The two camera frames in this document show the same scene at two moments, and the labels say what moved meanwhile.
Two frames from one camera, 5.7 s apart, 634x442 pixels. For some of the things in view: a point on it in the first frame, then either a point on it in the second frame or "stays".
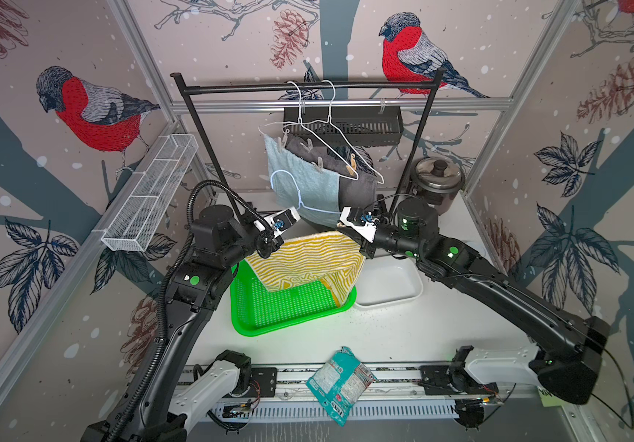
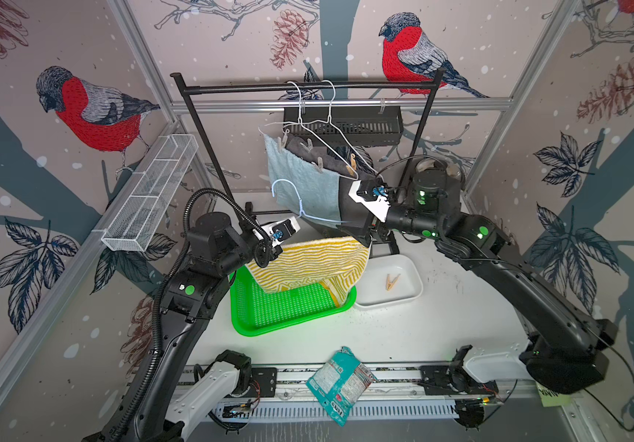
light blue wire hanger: [299, 193] → [301, 212]
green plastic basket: [256, 310] stays
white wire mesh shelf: [152, 184] stays
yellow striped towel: [335, 257] stays
